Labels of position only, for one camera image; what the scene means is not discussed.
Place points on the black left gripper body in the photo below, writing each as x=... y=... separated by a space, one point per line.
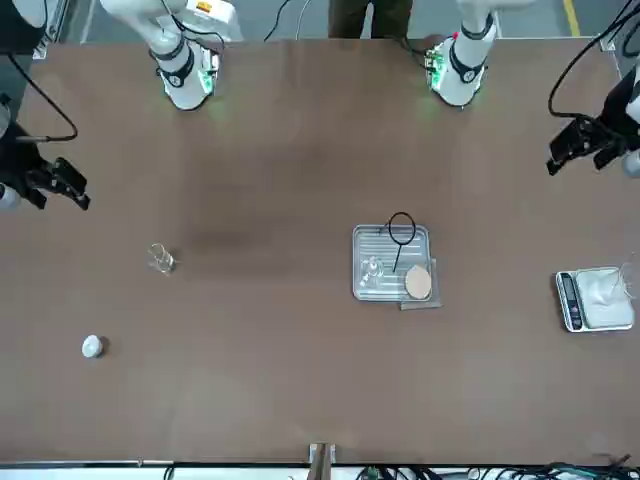
x=600 y=134

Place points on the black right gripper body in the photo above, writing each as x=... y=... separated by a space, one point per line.
x=20 y=160

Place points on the small glass beaker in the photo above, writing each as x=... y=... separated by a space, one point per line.
x=162 y=260

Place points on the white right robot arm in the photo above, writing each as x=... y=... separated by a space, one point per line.
x=182 y=75

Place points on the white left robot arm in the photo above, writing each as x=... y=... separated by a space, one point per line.
x=470 y=55

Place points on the large clear glass beaker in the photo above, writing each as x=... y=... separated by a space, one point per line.
x=627 y=280

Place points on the silver digital kitchen scale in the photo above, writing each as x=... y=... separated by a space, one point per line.
x=570 y=300

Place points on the ribbed metal tray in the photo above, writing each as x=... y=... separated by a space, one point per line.
x=372 y=245

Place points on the aluminium frame post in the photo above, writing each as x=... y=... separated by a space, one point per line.
x=322 y=460

